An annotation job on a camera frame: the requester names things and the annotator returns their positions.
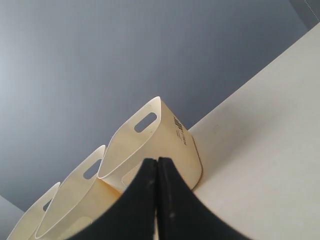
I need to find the middle cream plastic bin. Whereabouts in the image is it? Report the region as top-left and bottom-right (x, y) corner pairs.
(35, 145), (121, 240)

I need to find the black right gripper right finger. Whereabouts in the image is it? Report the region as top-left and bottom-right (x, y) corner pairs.
(156, 157), (248, 240)

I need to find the left cream plastic bin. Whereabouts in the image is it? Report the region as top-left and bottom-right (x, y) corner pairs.
(7, 182), (61, 240)

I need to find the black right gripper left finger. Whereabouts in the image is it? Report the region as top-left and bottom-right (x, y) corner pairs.
(70, 158), (158, 240)

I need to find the cream plastic bin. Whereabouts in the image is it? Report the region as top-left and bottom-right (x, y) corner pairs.
(7, 182), (61, 240)
(97, 96), (203, 193)
(35, 145), (121, 240)

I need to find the right cream plastic bin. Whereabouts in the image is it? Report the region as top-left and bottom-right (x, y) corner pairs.
(97, 96), (203, 193)

